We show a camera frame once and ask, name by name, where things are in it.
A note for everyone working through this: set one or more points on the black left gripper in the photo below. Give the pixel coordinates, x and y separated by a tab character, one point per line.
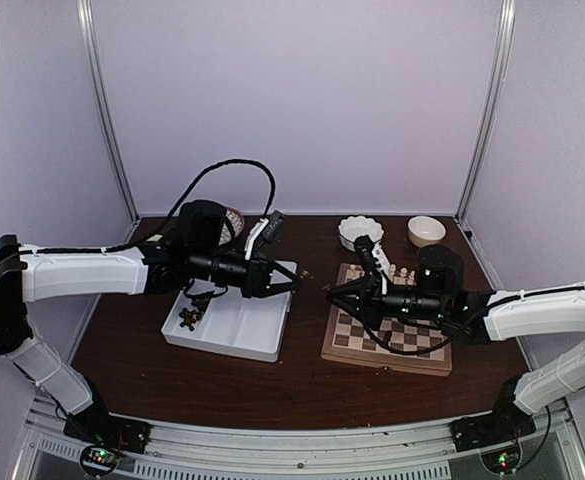
257	279

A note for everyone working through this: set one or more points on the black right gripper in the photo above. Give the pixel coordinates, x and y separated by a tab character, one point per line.
368	307

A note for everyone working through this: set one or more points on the white plastic compartment tray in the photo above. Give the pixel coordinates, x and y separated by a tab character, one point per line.
206	318

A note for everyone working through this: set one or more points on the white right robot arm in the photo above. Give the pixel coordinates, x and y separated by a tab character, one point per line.
475	318

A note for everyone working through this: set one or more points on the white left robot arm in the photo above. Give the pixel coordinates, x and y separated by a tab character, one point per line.
159	264

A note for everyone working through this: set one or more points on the white scalloped bowl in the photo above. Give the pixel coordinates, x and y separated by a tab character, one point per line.
352	227

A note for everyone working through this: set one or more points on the patterned ceramic plate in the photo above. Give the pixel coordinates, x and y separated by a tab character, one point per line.
233	225

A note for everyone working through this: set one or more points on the wooden chessboard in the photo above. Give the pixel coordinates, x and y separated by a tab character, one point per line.
346	341

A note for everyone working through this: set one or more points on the cream round bowl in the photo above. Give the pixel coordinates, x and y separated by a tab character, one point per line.
425	231

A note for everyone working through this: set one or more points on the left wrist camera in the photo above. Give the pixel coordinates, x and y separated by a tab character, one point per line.
265	231

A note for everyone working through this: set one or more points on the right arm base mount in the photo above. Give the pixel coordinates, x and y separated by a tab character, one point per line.
504	423

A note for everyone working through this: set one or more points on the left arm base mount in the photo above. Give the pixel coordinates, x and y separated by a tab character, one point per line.
96	425

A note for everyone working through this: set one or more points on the aluminium front rail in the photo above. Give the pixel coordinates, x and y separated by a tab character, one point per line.
413	451

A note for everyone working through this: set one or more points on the right aluminium frame post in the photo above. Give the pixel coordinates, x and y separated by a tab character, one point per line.
500	63

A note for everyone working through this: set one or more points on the aluminium frame post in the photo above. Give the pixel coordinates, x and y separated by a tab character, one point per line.
90	41
500	63

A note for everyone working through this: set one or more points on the left aluminium frame post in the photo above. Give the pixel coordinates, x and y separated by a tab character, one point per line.
90	41

